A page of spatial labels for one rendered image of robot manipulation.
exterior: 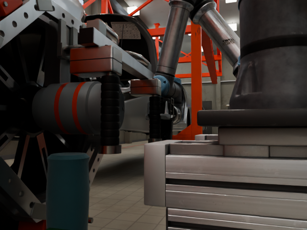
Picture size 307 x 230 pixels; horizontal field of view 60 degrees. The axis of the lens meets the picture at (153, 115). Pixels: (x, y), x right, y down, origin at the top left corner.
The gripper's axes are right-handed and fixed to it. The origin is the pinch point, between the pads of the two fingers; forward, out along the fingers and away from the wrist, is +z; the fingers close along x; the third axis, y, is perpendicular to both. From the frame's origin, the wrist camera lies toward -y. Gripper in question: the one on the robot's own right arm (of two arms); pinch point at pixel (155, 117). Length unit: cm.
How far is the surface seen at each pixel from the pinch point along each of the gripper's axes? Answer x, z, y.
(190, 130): -32, -350, -7
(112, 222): -71, -130, -83
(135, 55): -2.8, 10.8, 17.1
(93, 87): -10.2, 21.2, 6.7
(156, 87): 1.0, 2.5, 9.1
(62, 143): -31.0, 2.8, -8.4
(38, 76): -31.0, 15.4, 11.5
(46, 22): -24.7, 20.7, 25.0
